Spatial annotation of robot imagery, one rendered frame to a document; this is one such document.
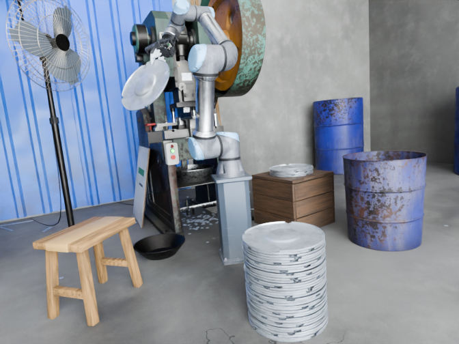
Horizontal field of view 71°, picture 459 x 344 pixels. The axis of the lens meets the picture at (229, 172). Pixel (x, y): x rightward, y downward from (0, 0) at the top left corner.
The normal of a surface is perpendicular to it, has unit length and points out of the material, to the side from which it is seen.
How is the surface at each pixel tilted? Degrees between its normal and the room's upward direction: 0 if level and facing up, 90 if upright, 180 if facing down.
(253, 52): 113
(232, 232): 90
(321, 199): 90
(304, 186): 90
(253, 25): 88
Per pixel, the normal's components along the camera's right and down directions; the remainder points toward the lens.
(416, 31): -0.89, 0.14
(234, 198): 0.17, 0.14
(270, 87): 0.45, 0.11
